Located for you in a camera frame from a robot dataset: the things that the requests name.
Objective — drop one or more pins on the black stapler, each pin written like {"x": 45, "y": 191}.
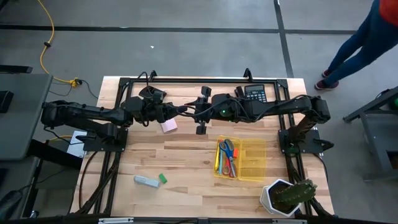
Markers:
{"x": 238, "y": 91}

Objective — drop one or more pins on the black aluminium table frame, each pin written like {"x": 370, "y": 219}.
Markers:
{"x": 224, "y": 80}

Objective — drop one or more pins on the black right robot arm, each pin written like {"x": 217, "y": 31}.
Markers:
{"x": 280, "y": 107}

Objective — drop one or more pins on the yellow transparent plastic box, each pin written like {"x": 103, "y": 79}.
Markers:
{"x": 253, "y": 161}

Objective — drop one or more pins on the person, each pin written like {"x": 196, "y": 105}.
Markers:
{"x": 367, "y": 40}

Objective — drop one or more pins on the dark metal desk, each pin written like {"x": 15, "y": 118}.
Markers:
{"x": 376, "y": 140}

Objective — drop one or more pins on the white paper sheet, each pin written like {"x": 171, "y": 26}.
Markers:
{"x": 74, "y": 146}

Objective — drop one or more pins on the desk with black legs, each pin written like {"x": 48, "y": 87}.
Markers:
{"x": 18, "y": 93}

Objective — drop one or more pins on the light blue eraser block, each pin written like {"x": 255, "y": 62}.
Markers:
{"x": 146, "y": 181}

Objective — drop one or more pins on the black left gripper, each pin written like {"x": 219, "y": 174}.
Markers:
{"x": 158, "y": 112}

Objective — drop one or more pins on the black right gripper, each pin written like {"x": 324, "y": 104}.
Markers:
{"x": 208, "y": 109}

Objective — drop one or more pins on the black calculator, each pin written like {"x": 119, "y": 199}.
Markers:
{"x": 255, "y": 91}

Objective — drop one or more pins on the green eraser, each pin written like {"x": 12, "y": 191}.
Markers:
{"x": 162, "y": 178}

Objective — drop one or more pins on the black hole punch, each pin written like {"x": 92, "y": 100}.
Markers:
{"x": 149, "y": 93}

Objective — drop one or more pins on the pink sticky note pad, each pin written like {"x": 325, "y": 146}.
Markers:
{"x": 169, "y": 126}

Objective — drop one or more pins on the green cactus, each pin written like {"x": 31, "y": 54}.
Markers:
{"x": 295, "y": 193}

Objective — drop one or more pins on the black frame clamp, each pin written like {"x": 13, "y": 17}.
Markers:
{"x": 152, "y": 75}
{"x": 247, "y": 74}

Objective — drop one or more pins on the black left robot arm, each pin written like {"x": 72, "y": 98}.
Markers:
{"x": 81, "y": 112}

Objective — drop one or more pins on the white hexagonal pot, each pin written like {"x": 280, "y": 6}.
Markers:
{"x": 265, "y": 199}

